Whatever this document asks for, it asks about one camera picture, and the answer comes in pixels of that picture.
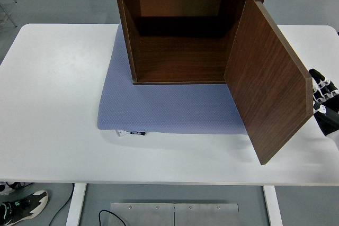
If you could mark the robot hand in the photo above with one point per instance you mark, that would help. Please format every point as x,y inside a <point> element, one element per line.
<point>328,120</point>

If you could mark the brown wooden cabinet door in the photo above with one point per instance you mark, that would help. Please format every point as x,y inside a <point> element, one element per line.
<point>265,77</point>

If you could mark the white table leg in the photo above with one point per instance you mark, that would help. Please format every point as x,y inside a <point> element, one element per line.
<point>272,207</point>
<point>75,204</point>

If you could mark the blue-grey perforated mat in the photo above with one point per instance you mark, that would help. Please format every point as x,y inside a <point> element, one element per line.
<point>172,109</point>

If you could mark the black mat label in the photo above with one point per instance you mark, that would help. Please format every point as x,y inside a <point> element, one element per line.
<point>138,133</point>

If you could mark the white mat tag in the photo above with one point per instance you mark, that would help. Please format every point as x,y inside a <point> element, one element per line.
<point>120,133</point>

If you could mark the person's black green-marked shoe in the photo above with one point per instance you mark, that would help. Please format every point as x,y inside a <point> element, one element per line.
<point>23,207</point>

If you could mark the person's white shoe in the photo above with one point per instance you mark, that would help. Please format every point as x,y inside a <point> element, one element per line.
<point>5,187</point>

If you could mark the grey metal rack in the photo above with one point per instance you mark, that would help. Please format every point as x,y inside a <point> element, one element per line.
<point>10,17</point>

